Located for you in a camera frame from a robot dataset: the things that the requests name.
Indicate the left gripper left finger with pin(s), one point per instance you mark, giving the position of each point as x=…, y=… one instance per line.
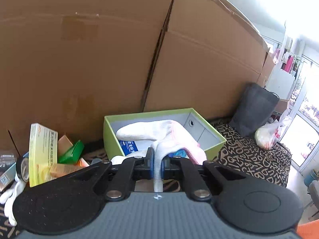
x=127, y=173

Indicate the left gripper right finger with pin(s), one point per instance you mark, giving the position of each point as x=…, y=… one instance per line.
x=188, y=176

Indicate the yellow medicine box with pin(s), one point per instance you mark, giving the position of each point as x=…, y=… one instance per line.
x=42, y=153

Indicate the blue plastic container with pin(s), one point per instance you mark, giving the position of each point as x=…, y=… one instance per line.
x=180, y=153

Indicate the white orange medicine box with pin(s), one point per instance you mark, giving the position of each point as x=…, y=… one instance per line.
x=82, y=163

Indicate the copper tan long box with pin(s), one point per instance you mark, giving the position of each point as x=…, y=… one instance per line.
x=59, y=170

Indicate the teal purple long box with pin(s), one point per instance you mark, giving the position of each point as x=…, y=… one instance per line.
x=8, y=177

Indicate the dark blue box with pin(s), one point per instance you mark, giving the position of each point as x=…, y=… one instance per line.
x=128, y=147

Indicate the lime green open box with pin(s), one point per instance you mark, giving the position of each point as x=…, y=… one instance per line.
x=208, y=138

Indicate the small green box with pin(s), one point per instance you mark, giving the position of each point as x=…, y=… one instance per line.
x=72, y=155

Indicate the peach small box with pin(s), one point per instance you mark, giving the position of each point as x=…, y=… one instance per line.
x=63, y=145

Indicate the white plastic bag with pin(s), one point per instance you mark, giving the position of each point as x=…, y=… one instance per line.
x=267, y=135

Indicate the black tape roll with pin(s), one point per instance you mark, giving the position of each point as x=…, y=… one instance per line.
x=22, y=169

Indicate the clear plastic cup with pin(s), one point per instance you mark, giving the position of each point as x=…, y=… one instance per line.
x=7, y=159

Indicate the large brown cardboard box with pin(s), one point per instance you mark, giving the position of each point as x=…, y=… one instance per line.
x=67, y=64

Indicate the white cabinet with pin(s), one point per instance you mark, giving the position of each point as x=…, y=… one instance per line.
x=280, y=82

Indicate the orange object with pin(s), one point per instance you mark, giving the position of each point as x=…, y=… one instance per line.
x=309, y=230

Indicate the pink bottle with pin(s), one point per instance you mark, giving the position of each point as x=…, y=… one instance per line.
x=289, y=63

